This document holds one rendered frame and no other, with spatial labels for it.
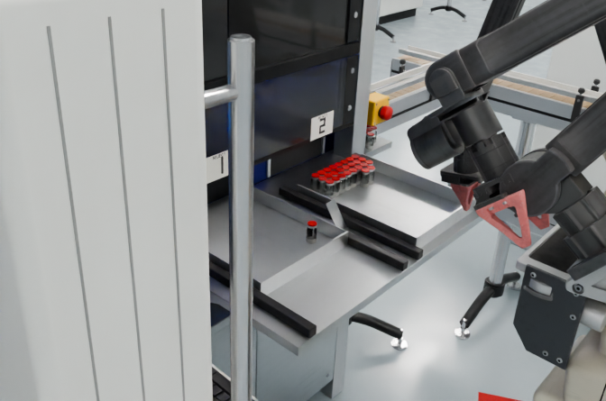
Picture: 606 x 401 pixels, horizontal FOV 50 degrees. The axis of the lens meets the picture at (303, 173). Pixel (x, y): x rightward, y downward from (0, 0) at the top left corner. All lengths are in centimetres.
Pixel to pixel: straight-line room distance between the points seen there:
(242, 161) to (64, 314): 21
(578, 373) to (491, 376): 130
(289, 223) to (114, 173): 97
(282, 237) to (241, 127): 82
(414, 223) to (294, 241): 29
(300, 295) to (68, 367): 72
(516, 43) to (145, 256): 57
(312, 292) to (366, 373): 117
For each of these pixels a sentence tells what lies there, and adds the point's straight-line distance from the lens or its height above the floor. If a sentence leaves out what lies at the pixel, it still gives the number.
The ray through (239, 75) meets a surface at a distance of 59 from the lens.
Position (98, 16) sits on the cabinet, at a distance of 48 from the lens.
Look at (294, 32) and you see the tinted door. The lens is 148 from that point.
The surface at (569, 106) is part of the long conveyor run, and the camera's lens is 228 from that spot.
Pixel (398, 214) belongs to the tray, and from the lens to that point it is 154.
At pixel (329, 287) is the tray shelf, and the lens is 127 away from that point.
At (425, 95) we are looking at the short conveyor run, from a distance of 224.
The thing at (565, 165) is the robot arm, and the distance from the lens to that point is 89.
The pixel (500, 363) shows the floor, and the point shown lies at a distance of 255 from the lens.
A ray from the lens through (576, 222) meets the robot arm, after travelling 92.
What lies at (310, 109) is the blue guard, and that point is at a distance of 158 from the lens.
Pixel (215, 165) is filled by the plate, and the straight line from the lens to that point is 139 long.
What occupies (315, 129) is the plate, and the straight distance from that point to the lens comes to 161.
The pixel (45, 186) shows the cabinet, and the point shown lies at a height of 141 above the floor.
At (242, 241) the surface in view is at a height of 127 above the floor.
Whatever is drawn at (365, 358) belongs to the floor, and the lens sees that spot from 245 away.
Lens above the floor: 163
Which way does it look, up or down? 26 degrees down
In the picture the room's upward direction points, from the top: 3 degrees clockwise
